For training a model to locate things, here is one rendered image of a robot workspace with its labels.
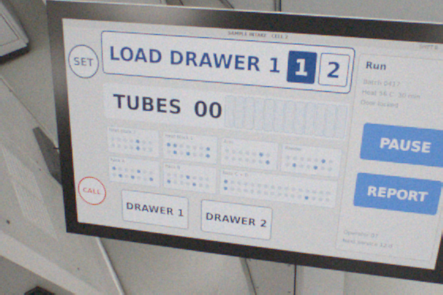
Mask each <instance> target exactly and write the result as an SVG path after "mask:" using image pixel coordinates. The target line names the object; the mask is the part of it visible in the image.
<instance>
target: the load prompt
mask: <svg viewBox="0 0 443 295"><path fill-rule="evenodd" d="M100 41H101V58H102V74H107V75H118V76H127V77H137V78H156V79H166V80H177V81H196V82H206V83H215V84H226V85H245V86H255V87H266V88H276V89H295V90H305V91H315V92H325V93H335V94H345V95H350V91H351V85H353V76H354V64H355V57H356V50H357V48H356V47H338V46H326V45H314V43H291V42H278V41H266V40H243V39H231V38H219V37H207V36H184V35H172V34H160V33H148V32H125V31H114V30H102V29H101V30H100Z"/></svg>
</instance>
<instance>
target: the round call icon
mask: <svg viewBox="0 0 443 295"><path fill-rule="evenodd" d="M76 181H77V193H78V204H81V205H88V206H101V207H108V194H107V178H106V177H99V176H86V175H78V174H76Z"/></svg>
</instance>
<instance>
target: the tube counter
mask: <svg viewBox="0 0 443 295"><path fill-rule="evenodd" d="M349 105H350V104H345V103H341V102H331V101H322V100H302V99H293V98H282V97H272V96H254V95H244V94H235V93H216V92H215V91H212V92H205V90H196V89H193V90H192V110H191V126H192V127H208V128H217V129H226V130H242V131H251V132H260V133H268V134H285V135H293V136H302V137H303V138H320V139H329V140H337V141H345V139H346V125H347V119H348V111H349Z"/></svg>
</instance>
